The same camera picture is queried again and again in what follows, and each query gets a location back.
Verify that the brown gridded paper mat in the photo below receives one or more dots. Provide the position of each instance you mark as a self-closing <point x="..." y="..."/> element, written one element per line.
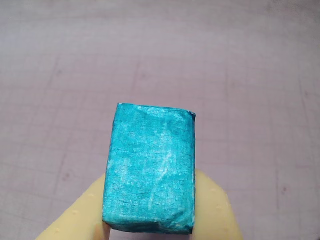
<point x="160" y="50"/>

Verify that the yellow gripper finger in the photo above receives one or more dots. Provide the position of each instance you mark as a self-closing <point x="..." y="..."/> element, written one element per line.
<point x="215" y="215"/>
<point x="82" y="215"/>

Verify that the blue block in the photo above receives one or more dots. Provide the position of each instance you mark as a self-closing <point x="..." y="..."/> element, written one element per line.
<point x="150" y="170"/>

